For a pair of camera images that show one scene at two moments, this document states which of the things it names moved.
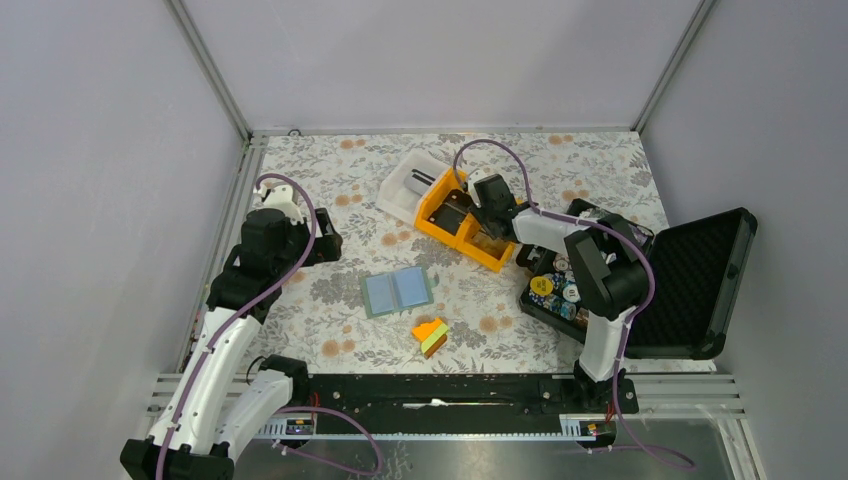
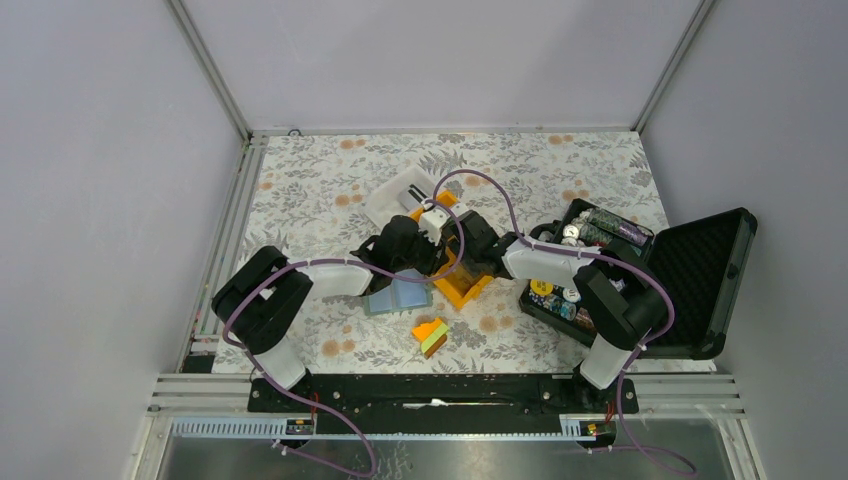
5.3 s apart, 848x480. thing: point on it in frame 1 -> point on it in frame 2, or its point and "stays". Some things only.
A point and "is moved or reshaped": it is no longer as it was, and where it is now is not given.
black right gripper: x=480 y=212 -> x=487 y=222
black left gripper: x=326 y=247 -> x=433 y=255
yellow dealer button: x=541 y=285 stays
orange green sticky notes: x=432 y=335 stays
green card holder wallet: x=398 y=291 stays
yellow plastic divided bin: x=444 y=213 is moved or reshaped
